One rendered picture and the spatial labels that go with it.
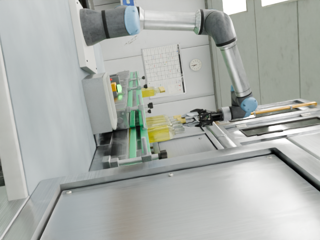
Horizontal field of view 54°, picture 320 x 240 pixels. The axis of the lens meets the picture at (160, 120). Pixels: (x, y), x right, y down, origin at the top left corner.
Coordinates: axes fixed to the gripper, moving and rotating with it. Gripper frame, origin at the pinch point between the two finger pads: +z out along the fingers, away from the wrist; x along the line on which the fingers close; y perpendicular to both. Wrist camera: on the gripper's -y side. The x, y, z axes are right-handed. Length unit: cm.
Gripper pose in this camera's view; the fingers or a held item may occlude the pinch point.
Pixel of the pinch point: (183, 120)
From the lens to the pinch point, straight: 169.2
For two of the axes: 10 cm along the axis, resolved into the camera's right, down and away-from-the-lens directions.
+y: 0.8, 2.5, -9.7
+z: -9.9, 1.7, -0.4
